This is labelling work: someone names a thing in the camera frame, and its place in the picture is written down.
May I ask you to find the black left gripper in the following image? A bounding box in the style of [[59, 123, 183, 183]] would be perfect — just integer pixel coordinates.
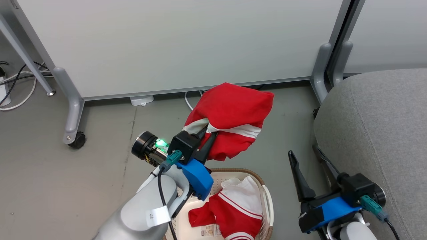
[[131, 127, 219, 166]]

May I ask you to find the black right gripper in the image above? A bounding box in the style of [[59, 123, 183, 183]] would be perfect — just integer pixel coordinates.
[[288, 145, 387, 209]]

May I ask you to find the red garment with white stripes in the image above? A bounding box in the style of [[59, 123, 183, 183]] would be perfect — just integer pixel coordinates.
[[182, 82, 275, 162]]

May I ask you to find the red and white garment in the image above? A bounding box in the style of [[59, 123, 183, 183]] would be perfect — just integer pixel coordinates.
[[188, 176, 264, 240]]

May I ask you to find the cream perforated laundry basket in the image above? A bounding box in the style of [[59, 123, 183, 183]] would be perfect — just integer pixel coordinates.
[[163, 168, 274, 240]]

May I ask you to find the printed paper basket label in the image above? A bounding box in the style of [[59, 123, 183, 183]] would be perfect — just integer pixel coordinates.
[[199, 224, 223, 238]]

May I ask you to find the small white plastic floor box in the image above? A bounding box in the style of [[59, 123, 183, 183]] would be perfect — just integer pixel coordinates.
[[130, 95, 154, 107]]

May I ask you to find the grey fabric sofa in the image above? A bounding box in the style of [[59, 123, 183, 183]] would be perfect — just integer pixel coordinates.
[[313, 68, 427, 240]]

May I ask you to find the white paper tag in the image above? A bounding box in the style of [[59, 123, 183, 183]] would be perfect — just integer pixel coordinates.
[[146, 205, 171, 228]]

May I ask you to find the large white partition panel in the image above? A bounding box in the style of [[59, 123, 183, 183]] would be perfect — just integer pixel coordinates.
[[10, 0, 352, 101]]

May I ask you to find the grey partition leg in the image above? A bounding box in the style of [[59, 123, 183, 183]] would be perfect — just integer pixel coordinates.
[[53, 67, 85, 145], [310, 42, 334, 104], [333, 41, 354, 87]]

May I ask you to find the black caster wheel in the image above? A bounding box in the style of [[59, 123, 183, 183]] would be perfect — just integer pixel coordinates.
[[68, 131, 86, 149]]

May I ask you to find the slanted grey metal table leg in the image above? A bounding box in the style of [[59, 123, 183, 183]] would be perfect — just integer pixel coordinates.
[[0, 13, 56, 97]]

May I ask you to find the white power strip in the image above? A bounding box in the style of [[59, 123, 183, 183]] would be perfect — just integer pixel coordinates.
[[0, 75, 11, 107]]

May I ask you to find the black cable with teal plug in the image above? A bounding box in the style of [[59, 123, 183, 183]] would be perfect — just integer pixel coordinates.
[[360, 195, 401, 240], [157, 150, 184, 240]]

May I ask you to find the short white cable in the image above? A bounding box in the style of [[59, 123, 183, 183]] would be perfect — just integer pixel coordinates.
[[184, 90, 206, 111]]

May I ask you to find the white floor cable loop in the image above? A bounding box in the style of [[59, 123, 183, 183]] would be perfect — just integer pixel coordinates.
[[0, 69, 38, 111]]

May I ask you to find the thin black floor cable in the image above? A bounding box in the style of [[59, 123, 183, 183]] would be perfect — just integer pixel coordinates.
[[0, 61, 50, 106]]

